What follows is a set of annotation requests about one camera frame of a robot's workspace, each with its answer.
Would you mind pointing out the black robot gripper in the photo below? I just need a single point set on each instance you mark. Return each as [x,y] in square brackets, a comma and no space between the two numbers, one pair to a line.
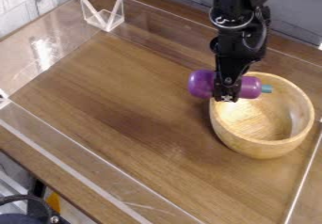
[239,46]

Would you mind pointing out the purple toy eggplant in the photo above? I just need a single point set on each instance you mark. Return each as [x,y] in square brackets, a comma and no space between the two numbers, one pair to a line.
[202,85]

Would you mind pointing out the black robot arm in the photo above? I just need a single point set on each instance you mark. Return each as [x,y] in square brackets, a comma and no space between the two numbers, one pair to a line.
[242,21]

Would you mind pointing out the brown wooden bowl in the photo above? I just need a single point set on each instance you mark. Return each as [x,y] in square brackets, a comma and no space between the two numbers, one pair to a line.
[266,127]

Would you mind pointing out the clear acrylic corner bracket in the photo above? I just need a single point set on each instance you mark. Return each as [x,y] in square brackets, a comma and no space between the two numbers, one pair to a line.
[104,19]

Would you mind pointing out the clear acrylic tray wall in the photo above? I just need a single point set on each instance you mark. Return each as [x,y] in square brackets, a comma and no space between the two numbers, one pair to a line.
[97,118]

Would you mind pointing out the black clamp with cable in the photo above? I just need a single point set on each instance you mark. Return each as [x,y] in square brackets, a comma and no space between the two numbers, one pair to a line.
[23,205]

